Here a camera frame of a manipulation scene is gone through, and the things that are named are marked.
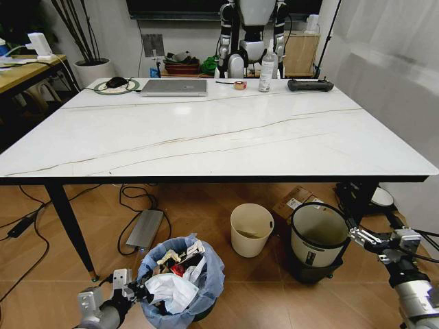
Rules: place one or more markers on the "green cloth bundle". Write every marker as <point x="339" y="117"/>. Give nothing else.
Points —
<point x="208" y="65"/>

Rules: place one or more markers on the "white plastic chair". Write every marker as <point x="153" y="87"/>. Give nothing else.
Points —
<point x="41" y="94"/>

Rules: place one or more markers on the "stack of red trays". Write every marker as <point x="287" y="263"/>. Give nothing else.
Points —
<point x="181" y="66"/>

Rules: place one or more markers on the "black power brick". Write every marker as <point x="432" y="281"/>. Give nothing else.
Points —
<point x="19" y="229"/>

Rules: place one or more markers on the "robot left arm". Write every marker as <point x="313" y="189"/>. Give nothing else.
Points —
<point x="99" y="313"/>

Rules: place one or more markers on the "silver laptop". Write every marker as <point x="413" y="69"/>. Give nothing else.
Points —
<point x="175" y="88"/>

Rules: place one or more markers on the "flattened printed cardboard box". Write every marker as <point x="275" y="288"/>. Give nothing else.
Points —
<point x="293" y="202"/>

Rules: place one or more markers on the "round green-rimmed mouse pad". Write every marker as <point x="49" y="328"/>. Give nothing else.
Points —
<point x="132" y="85"/>

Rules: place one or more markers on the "round white floor device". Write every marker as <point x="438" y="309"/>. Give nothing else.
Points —
<point x="382" y="198"/>

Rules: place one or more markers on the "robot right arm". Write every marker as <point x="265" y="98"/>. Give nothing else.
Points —
<point x="411" y="298"/>

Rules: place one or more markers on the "wooden side desk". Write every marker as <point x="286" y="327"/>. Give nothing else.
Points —
<point x="20" y="73"/>

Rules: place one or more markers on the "clear plastic bottle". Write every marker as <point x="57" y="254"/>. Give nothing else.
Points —
<point x="267" y="70"/>

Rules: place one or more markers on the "black pen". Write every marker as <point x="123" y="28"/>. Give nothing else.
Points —
<point x="224" y="82"/>

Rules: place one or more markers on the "trash bin with blue bag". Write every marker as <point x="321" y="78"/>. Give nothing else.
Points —
<point x="202" y="284"/>

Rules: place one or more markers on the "black handheld controller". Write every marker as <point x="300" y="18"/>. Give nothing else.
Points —
<point x="310" y="85"/>

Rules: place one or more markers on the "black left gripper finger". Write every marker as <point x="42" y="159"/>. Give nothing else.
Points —
<point x="141" y="286"/>
<point x="145" y="299"/>

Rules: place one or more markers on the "black tripod stand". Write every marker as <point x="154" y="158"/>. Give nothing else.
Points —
<point x="326" y="41"/>

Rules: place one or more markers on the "white bin with black rim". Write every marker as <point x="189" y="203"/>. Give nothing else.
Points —
<point x="317" y="245"/>

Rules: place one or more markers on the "crumpled white tissue trash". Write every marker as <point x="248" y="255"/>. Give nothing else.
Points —
<point x="173" y="289"/>

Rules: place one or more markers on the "brown tape roll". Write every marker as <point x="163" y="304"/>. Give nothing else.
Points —
<point x="240" y="85"/>

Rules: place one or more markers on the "white charger block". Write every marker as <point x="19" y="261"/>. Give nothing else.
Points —
<point x="41" y="46"/>

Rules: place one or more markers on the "dark bare plant stems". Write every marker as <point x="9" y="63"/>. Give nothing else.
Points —
<point x="80" y="31"/>

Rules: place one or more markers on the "white humanoid robot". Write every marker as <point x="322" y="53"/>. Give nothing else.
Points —
<point x="254" y="31"/>

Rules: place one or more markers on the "silver flat power unit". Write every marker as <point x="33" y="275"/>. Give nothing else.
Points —
<point x="145" y="229"/>

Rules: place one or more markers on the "white plant pot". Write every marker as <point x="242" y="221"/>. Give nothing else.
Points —
<point x="92" y="72"/>

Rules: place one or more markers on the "cream plastic bin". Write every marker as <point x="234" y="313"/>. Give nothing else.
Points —
<point x="249" y="229"/>

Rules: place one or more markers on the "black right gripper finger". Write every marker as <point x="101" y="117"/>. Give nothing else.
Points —
<point x="362" y="232"/>
<point x="361" y="240"/>

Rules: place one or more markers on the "grey calibration board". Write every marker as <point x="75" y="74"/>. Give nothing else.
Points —
<point x="153" y="45"/>

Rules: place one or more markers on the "black computer mouse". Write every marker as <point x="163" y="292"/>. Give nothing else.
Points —
<point x="116" y="82"/>

